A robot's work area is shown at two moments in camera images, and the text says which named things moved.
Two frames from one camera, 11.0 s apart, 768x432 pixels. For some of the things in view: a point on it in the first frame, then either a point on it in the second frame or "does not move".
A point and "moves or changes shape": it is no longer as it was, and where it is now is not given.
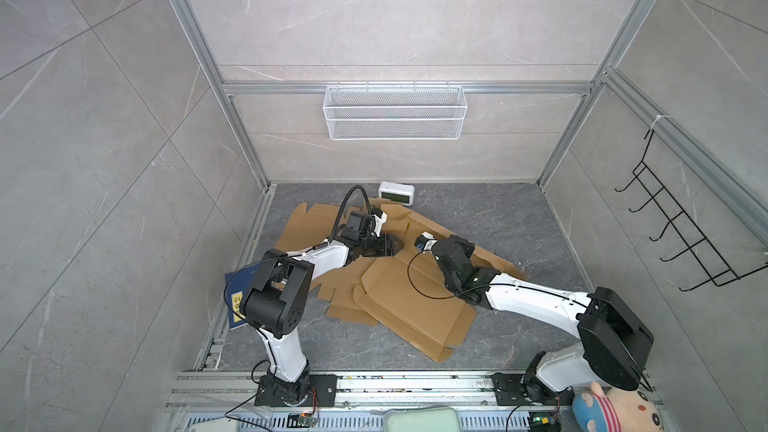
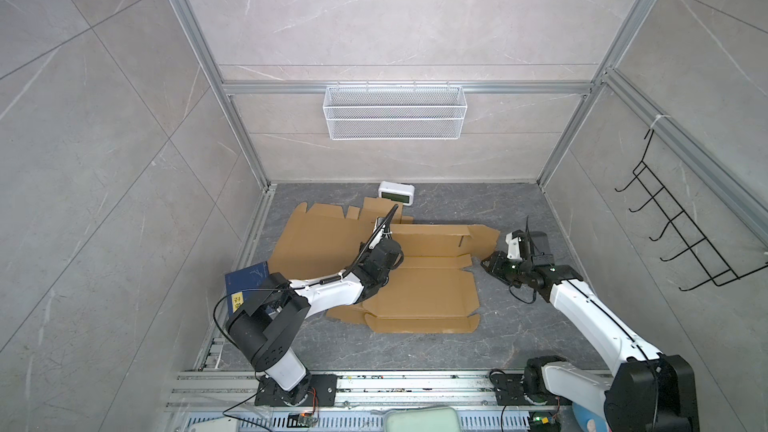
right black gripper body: [468, 247] to [515, 270]
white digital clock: [397, 192] does not move
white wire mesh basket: [389, 113] does not move
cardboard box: [406, 292] moves or changes shape
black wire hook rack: [681, 224] does not move
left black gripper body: [369, 245] to [386, 280]
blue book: [239, 283] does not move
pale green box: [437, 419] does not move
